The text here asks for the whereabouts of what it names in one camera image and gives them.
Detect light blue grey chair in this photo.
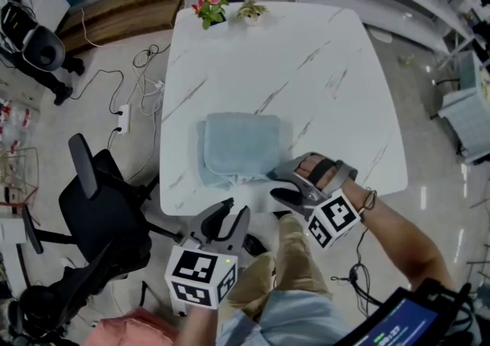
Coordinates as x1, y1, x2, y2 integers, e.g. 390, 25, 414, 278
430, 49, 490, 166

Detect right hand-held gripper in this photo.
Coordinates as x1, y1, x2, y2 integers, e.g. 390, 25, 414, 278
266, 156, 363, 250

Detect person's left forearm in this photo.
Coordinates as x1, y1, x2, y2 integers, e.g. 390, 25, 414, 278
177, 304, 224, 346

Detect black floor cable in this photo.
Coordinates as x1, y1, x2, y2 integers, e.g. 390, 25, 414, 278
70, 68, 126, 151

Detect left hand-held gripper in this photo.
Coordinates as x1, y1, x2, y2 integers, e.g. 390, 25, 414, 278
164, 197, 252, 317

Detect person's right hand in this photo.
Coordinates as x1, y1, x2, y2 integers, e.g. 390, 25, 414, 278
296, 154, 338, 187

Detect person's right forearm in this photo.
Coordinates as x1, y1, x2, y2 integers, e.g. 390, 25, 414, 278
340, 178, 457, 294

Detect pink flower potted plant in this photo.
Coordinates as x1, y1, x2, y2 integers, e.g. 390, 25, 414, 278
190, 0, 230, 31

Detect cream floor cable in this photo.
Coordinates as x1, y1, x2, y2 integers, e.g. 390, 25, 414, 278
79, 6, 106, 49

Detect black tablet screen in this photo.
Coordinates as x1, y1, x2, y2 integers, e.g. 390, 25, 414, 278
332, 278, 472, 346

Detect light blue towel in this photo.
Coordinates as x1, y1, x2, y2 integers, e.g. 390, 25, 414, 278
196, 111, 295, 189

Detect wooden bench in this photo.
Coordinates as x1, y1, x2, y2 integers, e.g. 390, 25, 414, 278
56, 0, 194, 57

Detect pink cushion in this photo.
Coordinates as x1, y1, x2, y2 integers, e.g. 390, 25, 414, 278
79, 305, 181, 346

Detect white power strip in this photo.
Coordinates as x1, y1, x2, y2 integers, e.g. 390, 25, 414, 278
116, 103, 132, 135

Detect person's khaki trouser legs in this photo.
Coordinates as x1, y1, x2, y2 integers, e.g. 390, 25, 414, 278
225, 213, 335, 323

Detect thin cord bracelet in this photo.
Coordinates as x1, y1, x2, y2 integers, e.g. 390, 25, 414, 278
358, 188, 378, 220

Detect tangled white cables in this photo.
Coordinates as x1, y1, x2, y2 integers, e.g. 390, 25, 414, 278
125, 43, 172, 181

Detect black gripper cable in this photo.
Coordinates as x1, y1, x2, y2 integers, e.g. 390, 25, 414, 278
330, 221, 384, 319

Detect person's black shoe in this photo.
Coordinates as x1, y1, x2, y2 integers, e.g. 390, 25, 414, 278
242, 233, 270, 258

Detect white floor disc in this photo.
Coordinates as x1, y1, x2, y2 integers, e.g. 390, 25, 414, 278
368, 26, 394, 44

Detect black office chair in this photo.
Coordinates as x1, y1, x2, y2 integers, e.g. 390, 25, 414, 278
21, 132, 181, 302

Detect thin wire rack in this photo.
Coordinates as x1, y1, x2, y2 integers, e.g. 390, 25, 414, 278
0, 145, 41, 206

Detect person's light blue shirt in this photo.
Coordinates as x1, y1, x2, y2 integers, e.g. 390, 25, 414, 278
215, 289, 363, 346

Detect pile of red white packets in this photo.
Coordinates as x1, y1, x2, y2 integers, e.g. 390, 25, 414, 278
0, 97, 34, 156

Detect small green potted plant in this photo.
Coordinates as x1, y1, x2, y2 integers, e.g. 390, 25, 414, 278
236, 0, 270, 27

